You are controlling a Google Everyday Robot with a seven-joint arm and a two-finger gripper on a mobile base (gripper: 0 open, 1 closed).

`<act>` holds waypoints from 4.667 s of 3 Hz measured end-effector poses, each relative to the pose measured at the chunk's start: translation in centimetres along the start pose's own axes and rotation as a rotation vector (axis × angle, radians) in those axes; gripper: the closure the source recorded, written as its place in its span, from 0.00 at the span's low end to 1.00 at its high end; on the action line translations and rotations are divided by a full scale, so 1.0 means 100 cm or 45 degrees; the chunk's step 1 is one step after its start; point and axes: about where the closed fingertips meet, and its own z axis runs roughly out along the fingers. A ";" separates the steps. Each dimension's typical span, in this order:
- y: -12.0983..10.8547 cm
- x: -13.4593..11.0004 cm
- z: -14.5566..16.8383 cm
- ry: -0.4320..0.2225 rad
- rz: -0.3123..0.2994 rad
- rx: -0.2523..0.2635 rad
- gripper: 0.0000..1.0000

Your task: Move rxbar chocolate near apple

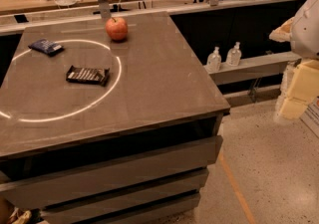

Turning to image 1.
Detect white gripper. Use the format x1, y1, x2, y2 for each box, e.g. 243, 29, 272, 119
269, 0, 319, 122

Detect left clear sanitizer bottle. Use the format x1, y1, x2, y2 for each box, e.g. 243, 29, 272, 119
206, 47, 221, 73

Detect middle grey drawer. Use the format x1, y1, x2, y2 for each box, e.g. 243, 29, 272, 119
42, 168, 208, 224

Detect clear sanitizer bottle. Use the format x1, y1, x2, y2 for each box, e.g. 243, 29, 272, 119
206, 47, 221, 73
226, 42, 241, 66

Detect blue snack packet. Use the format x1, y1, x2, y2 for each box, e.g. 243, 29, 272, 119
29, 39, 64, 57

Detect bottom grey drawer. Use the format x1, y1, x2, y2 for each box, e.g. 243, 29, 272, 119
75, 190, 200, 224

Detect black rxbar chocolate bar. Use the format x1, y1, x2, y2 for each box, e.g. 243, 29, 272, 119
66, 66, 110, 86

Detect top grey drawer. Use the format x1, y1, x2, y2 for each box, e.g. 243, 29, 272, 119
0, 135, 222, 209

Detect red apple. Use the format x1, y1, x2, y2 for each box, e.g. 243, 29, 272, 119
105, 17, 128, 41

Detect right clear sanitizer bottle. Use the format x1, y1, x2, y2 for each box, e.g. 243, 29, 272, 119
226, 42, 241, 66

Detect grey drawer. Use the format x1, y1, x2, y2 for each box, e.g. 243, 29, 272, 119
0, 135, 222, 209
42, 168, 208, 224
75, 190, 200, 224

